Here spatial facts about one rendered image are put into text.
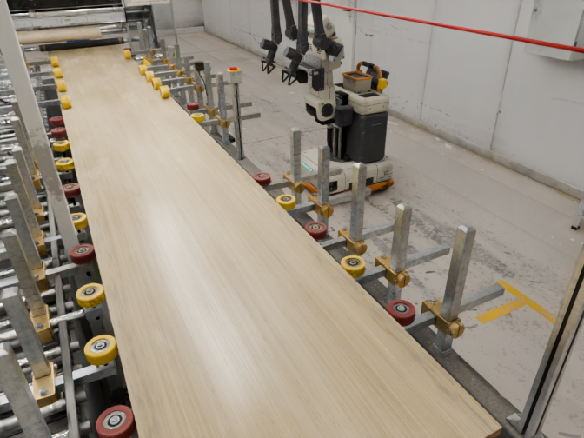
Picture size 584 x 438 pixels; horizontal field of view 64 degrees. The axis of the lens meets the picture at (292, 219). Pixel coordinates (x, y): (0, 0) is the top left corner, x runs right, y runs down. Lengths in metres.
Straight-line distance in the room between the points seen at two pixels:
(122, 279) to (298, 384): 0.69
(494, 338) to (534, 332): 0.23
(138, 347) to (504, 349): 1.91
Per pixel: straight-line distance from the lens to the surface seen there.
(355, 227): 1.74
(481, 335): 2.73
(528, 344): 2.77
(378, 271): 1.61
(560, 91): 4.33
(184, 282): 1.50
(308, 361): 1.22
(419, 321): 1.46
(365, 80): 3.71
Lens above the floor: 1.80
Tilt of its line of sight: 31 degrees down
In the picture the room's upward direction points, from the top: 1 degrees counter-clockwise
